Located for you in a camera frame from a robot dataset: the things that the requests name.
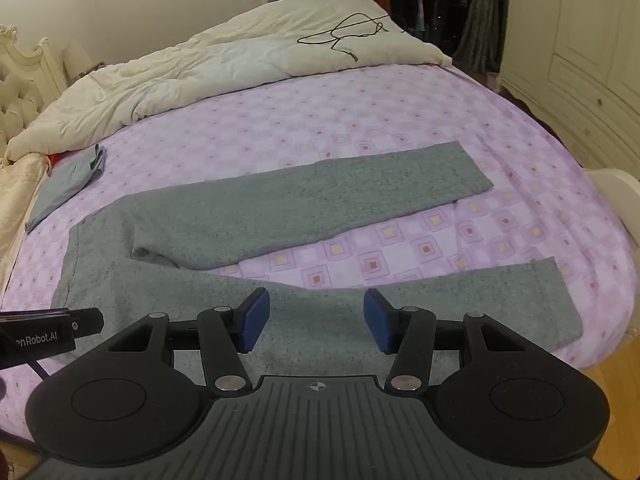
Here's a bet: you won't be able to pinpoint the white wardrobe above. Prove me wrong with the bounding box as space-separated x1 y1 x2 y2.
499 0 640 172

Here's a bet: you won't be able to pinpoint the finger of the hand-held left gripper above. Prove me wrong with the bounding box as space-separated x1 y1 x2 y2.
64 308 105 337

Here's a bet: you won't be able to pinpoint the white lamp shade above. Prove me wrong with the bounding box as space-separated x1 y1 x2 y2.
62 41 94 81

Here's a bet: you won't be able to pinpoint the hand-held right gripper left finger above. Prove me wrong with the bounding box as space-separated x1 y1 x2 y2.
107 287 271 396

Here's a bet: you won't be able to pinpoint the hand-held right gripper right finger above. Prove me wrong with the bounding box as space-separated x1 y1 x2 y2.
363 288 526 395

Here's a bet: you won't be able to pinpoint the cream duvet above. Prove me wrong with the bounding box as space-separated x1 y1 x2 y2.
5 0 453 161

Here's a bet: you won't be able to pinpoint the blue-grey cloth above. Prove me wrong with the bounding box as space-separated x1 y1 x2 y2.
24 144 107 234

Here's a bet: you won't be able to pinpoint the cream tufted headboard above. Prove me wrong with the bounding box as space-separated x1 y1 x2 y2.
0 24 68 147

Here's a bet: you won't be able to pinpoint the grey speckled pants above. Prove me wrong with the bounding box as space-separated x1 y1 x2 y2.
51 141 584 401

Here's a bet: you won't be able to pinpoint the purple patterned bed sheet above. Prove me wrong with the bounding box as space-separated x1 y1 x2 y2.
0 62 638 448

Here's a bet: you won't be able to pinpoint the golden cream pillow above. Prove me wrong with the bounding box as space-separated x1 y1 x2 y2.
0 152 51 263

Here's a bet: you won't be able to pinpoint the white bed footboard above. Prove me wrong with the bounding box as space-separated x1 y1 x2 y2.
581 166 640 243

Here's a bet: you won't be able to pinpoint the black cable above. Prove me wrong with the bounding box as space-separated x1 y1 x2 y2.
296 12 402 63

